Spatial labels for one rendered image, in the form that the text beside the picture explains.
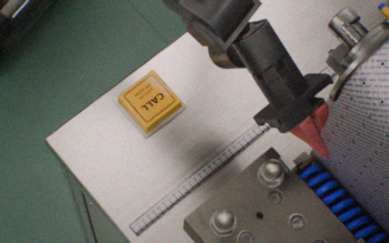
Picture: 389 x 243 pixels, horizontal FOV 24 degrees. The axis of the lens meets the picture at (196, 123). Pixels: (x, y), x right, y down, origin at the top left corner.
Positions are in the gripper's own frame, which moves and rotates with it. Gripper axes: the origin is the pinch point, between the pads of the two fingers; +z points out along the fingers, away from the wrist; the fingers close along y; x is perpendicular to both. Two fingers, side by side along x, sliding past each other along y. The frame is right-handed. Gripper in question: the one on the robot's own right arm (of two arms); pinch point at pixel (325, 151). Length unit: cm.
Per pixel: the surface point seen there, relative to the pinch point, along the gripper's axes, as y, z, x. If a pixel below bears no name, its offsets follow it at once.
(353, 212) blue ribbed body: 2.3, 8.4, 2.2
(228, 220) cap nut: 16.4, -1.3, 0.1
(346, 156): 0.3, 0.1, 5.8
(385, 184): 0.3, 3.6, 11.7
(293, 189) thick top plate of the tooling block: 5.9, 2.4, -2.7
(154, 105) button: 10.2, -13.8, -24.0
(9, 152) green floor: 24, -4, -125
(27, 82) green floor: 9, -15, -131
